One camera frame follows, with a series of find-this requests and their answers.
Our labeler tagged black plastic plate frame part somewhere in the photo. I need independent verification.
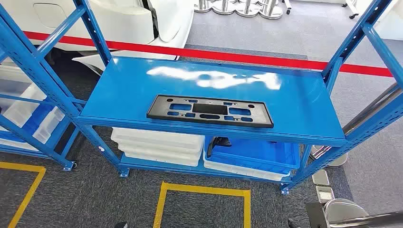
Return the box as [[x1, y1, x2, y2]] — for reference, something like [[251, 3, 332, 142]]
[[146, 94, 275, 129]]

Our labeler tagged blue metal shelf rack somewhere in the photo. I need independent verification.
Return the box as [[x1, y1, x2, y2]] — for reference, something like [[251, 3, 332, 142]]
[[0, 0, 403, 196], [0, 57, 79, 172]]

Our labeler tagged white plastic tray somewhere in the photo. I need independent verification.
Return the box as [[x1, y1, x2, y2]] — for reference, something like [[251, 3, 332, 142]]
[[111, 127, 205, 151], [123, 151, 202, 167], [117, 143, 204, 160]]

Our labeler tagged red barrier belt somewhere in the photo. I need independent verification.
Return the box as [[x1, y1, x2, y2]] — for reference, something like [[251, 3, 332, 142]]
[[23, 30, 393, 78]]

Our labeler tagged white plastic bin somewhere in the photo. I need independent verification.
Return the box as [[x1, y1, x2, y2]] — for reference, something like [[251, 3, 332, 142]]
[[203, 154, 291, 182]]

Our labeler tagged large blue plastic bin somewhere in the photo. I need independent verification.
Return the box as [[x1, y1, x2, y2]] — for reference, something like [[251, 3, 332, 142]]
[[203, 136, 300, 175]]

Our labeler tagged chrome stanchion base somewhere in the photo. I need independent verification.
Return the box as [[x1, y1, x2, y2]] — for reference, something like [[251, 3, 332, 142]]
[[235, 0, 262, 17], [193, 0, 213, 13], [211, 0, 238, 15], [259, 0, 284, 20]]

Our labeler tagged white car body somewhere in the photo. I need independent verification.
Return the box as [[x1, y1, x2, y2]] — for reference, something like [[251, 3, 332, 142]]
[[0, 0, 194, 76]]

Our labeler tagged metal floor outlet box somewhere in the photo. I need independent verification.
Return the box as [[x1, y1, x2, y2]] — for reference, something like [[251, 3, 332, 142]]
[[311, 170, 335, 205]]

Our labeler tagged translucent plastic bin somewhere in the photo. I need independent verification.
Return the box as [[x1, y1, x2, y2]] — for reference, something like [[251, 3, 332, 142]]
[[32, 106, 66, 145], [0, 83, 48, 128]]

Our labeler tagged small blue plastic bin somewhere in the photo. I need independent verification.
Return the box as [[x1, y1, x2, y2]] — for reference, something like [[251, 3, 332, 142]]
[[19, 104, 54, 136]]

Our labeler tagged white panel board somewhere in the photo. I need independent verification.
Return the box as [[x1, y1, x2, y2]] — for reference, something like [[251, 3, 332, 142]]
[[374, 0, 403, 41]]

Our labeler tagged chrome stanchion post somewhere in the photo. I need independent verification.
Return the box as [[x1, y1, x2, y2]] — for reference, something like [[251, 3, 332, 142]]
[[323, 198, 403, 228], [310, 82, 403, 168]]

